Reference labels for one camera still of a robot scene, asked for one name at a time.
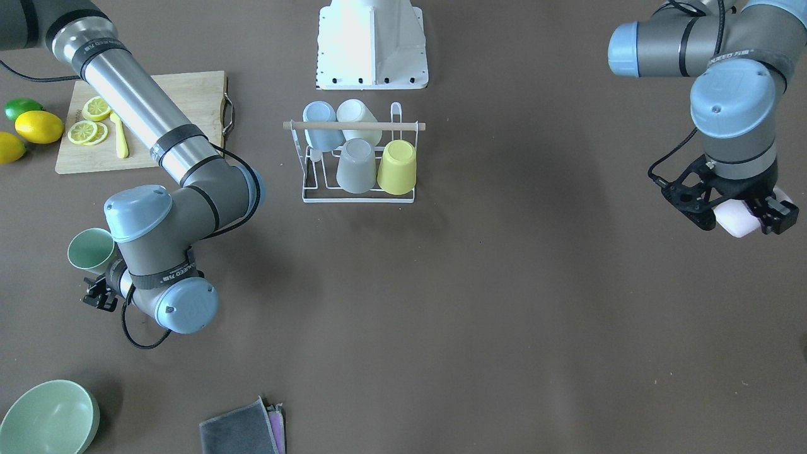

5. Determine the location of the green lime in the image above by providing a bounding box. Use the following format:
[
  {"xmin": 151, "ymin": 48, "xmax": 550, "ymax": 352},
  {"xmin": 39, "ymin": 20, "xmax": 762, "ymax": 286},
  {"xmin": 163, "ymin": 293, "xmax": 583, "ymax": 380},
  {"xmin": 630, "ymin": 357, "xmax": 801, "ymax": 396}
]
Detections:
[{"xmin": 4, "ymin": 97, "xmax": 44, "ymax": 122}]

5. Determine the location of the light blue cup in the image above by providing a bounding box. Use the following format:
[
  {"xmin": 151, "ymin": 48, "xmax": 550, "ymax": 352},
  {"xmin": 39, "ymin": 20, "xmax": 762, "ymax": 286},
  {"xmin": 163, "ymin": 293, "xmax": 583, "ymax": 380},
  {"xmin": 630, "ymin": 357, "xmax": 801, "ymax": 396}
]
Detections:
[{"xmin": 303, "ymin": 100, "xmax": 345, "ymax": 152}]

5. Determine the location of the lemon slice top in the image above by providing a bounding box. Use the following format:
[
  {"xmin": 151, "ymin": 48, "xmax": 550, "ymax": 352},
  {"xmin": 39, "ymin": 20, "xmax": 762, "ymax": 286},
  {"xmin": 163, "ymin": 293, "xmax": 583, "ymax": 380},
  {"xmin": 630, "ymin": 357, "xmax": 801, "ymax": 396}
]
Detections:
[{"xmin": 81, "ymin": 96, "xmax": 112, "ymax": 122}]

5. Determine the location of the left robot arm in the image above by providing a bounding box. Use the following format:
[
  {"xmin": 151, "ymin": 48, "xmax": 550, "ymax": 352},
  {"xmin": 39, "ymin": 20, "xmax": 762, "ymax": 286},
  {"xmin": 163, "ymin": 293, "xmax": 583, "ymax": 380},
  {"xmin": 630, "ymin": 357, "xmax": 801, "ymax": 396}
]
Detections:
[{"xmin": 608, "ymin": 1, "xmax": 805, "ymax": 238}]

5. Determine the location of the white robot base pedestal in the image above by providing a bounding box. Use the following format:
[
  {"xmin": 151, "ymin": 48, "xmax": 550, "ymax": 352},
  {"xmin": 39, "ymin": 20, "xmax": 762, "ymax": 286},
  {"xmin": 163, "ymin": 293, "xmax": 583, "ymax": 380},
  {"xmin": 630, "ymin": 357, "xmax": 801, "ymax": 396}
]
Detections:
[{"xmin": 315, "ymin": 1, "xmax": 429, "ymax": 90}]

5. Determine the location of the wooden cutting board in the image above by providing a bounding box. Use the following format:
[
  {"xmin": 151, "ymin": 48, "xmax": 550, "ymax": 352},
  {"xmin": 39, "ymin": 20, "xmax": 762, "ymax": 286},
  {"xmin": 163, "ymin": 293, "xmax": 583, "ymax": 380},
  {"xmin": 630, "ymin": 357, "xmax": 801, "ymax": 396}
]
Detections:
[{"xmin": 55, "ymin": 70, "xmax": 228, "ymax": 175}]

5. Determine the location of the pink purple cloth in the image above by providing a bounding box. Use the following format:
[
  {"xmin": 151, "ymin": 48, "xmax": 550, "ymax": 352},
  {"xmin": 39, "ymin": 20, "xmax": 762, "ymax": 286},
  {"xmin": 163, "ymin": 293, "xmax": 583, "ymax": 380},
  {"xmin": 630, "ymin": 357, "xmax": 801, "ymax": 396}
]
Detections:
[{"xmin": 266, "ymin": 404, "xmax": 286, "ymax": 454}]

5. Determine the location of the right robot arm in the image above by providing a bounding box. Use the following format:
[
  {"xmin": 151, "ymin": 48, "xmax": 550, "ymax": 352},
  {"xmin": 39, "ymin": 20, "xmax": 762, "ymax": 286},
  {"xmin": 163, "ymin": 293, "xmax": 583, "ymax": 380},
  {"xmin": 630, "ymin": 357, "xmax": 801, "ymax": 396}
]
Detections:
[{"xmin": 2, "ymin": 1, "xmax": 265, "ymax": 334}]

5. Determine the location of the white wire cup rack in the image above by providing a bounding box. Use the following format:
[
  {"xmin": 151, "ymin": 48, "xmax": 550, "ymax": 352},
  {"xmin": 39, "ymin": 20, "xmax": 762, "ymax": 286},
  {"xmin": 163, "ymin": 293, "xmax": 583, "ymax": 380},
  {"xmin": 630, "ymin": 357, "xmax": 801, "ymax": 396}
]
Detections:
[{"xmin": 284, "ymin": 102, "xmax": 426, "ymax": 204}]

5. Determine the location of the yellow cup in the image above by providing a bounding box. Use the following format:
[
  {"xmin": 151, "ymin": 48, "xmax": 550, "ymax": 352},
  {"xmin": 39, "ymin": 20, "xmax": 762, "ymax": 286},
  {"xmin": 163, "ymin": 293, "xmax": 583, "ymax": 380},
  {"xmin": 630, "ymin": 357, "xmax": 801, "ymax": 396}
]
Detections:
[{"xmin": 376, "ymin": 140, "xmax": 416, "ymax": 195}]

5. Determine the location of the mint green cup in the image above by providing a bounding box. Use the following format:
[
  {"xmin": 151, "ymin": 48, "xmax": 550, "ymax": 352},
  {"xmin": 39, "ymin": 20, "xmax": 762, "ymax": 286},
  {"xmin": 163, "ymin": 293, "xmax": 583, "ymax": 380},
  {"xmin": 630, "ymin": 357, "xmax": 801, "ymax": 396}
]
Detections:
[{"xmin": 67, "ymin": 228, "xmax": 119, "ymax": 275}]

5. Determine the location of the grey cup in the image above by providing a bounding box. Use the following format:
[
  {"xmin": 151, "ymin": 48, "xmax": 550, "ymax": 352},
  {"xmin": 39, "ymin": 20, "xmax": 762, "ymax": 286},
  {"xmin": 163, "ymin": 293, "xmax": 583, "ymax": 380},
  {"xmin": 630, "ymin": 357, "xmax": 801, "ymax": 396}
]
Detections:
[{"xmin": 335, "ymin": 138, "xmax": 376, "ymax": 194}]

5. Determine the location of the pink cup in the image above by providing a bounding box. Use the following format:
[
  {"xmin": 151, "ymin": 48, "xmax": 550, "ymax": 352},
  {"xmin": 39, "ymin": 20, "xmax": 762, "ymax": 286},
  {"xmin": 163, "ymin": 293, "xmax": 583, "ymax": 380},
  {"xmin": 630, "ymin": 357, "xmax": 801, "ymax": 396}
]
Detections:
[{"xmin": 714, "ymin": 185, "xmax": 798, "ymax": 238}]

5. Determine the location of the white cream cup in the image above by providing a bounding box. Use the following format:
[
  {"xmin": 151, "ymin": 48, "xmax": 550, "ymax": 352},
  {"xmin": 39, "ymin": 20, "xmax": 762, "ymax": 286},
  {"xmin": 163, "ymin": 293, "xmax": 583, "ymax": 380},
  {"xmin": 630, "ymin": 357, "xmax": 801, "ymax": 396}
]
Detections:
[{"xmin": 335, "ymin": 98, "xmax": 383, "ymax": 147}]

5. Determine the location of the green bowl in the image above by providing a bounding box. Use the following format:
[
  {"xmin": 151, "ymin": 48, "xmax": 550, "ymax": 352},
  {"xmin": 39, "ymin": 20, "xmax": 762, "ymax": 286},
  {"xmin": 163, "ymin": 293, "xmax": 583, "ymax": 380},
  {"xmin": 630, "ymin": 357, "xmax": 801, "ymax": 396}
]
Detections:
[{"xmin": 1, "ymin": 380, "xmax": 100, "ymax": 453}]

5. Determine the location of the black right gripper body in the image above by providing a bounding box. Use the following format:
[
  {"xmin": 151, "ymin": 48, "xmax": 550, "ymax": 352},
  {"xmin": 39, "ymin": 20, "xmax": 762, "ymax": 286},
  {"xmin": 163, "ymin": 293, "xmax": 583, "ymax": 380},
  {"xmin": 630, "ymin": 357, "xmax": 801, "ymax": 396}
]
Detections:
[{"xmin": 81, "ymin": 259, "xmax": 127, "ymax": 313}]

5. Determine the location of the lemon slice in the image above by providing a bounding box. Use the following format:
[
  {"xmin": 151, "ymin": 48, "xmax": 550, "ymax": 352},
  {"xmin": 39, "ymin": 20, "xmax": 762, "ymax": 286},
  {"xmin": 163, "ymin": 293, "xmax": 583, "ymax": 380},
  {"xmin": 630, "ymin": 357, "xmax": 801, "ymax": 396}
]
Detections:
[
  {"xmin": 81, "ymin": 96, "xmax": 112, "ymax": 122},
  {"xmin": 83, "ymin": 122, "xmax": 109, "ymax": 146},
  {"xmin": 66, "ymin": 120, "xmax": 99, "ymax": 146}
]

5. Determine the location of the yellow plastic knife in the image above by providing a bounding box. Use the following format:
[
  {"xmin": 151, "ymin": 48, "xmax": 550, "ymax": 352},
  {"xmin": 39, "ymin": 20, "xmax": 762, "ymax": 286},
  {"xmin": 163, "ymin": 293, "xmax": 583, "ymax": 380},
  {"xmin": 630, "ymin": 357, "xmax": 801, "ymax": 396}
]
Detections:
[{"xmin": 109, "ymin": 111, "xmax": 129, "ymax": 159}]

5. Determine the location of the yellow lemon at edge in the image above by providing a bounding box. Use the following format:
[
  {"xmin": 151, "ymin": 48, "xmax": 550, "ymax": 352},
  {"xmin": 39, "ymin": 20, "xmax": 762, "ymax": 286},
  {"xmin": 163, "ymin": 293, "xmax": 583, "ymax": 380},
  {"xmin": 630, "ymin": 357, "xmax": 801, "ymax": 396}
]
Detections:
[{"xmin": 0, "ymin": 131, "xmax": 26, "ymax": 165}]

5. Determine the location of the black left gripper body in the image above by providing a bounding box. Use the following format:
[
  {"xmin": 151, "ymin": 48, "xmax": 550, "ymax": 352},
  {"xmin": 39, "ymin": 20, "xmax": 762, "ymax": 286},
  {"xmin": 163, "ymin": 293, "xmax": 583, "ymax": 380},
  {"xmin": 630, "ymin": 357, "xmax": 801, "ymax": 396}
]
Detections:
[{"xmin": 660, "ymin": 156, "xmax": 778, "ymax": 231}]

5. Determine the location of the grey folded cloth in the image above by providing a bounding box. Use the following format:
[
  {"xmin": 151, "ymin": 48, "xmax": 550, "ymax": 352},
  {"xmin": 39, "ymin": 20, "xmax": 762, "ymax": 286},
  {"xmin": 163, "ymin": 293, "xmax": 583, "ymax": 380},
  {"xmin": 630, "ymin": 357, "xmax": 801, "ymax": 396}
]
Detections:
[{"xmin": 199, "ymin": 399, "xmax": 275, "ymax": 453}]

